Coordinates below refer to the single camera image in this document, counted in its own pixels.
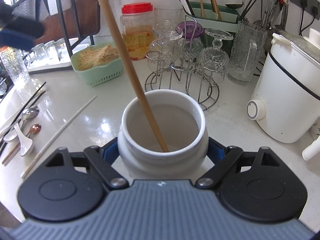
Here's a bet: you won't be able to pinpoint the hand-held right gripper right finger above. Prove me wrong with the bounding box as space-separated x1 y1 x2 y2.
195 137 282 190

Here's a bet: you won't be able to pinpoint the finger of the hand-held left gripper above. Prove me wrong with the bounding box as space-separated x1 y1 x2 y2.
0 1 47 52

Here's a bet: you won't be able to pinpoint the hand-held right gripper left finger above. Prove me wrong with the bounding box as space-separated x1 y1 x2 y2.
45 137 129 190

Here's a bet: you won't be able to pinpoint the white ceramic jar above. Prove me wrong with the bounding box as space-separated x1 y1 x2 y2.
117 89 209 180

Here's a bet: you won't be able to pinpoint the thick wooden chopstick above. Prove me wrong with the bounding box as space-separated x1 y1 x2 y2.
94 0 169 153

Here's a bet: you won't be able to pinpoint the row of hanging kitchen utensils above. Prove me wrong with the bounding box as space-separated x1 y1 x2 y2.
250 0 287 31

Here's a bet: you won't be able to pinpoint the tall textured glass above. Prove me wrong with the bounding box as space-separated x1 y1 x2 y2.
0 49 31 86

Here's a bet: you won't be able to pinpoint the small clear glass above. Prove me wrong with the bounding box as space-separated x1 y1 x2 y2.
55 38 70 61
42 40 57 61
31 43 46 62

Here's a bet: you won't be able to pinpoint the white tray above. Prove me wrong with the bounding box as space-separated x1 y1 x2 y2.
27 44 76 72

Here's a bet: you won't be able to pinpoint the long white chopstick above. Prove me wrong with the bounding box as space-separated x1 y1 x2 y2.
21 95 97 178

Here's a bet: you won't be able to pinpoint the green plastic basket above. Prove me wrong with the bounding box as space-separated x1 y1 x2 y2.
71 42 124 87

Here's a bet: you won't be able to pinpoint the brown wooden board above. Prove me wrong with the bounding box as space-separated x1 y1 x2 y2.
37 0 101 44

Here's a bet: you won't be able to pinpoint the silver metal spoon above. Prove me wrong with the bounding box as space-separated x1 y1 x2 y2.
20 108 40 121

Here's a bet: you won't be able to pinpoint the copper spoon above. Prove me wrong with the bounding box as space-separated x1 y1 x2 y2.
2 124 42 166

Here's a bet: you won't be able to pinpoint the dried yellow noodles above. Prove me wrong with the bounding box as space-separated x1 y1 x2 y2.
76 44 119 71

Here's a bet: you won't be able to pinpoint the white electric cooker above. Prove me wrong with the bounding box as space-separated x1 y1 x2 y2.
247 27 320 161

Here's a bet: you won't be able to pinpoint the cut crystal goblet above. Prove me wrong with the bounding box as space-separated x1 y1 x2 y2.
199 28 234 84

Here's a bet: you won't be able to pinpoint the textured glass mug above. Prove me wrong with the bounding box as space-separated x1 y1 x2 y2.
226 20 268 86

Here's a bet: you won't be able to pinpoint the red lid plastic jar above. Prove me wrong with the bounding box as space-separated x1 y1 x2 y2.
121 2 155 61

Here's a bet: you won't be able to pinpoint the clear footed glass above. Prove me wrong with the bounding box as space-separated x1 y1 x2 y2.
147 22 183 73

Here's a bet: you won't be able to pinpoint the purple base glass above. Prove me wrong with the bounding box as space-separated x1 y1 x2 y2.
175 21 204 63

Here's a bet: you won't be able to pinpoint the green utensil holder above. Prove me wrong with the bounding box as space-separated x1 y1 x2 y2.
185 1 248 55

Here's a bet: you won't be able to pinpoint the clear glass tumbler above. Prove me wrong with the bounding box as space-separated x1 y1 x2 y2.
154 6 185 28

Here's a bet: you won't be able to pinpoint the black metal frame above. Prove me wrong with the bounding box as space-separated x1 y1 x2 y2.
35 0 97 56

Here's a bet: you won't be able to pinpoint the metal wire glass rack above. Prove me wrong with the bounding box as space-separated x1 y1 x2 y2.
144 15 221 111

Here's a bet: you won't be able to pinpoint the black power cable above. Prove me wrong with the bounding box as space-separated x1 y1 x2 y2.
299 1 307 36
300 7 318 35

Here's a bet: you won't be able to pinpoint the black wall power outlet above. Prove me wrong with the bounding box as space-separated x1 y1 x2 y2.
296 0 320 21

